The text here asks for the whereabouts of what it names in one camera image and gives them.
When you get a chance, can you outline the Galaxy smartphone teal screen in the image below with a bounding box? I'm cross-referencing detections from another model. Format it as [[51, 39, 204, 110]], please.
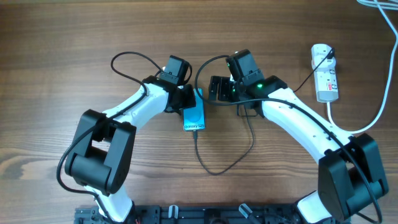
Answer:
[[183, 91, 205, 131]]

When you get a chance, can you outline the black USB charging cable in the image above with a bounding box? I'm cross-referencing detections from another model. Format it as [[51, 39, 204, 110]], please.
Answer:
[[192, 47, 336, 177]]

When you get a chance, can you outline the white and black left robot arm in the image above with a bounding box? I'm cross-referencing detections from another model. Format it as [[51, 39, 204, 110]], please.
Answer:
[[56, 55, 196, 223]]

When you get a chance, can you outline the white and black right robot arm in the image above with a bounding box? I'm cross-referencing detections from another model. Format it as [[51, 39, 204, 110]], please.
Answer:
[[209, 49, 389, 223]]

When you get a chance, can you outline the white power strip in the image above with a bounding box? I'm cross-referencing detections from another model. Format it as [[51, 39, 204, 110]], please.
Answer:
[[311, 44, 338, 103]]

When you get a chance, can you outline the black right camera cable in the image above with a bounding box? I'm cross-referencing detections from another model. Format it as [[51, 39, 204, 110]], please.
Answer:
[[193, 54, 383, 224]]

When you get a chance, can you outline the black camera cable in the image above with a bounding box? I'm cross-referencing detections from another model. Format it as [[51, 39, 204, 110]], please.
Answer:
[[193, 54, 383, 224], [55, 51, 165, 223]]

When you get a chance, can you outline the black left camera cable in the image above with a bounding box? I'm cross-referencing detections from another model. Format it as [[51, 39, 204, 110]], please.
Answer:
[[55, 51, 165, 223]]

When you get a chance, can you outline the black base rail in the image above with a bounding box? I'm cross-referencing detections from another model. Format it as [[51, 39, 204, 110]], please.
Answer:
[[74, 203, 312, 224]]

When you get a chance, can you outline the white power strip cord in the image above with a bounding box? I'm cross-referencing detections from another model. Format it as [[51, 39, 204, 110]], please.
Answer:
[[326, 0, 398, 135]]

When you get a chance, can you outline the white cables top corner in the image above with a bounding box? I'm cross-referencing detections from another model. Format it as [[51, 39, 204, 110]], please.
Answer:
[[356, 0, 398, 11]]

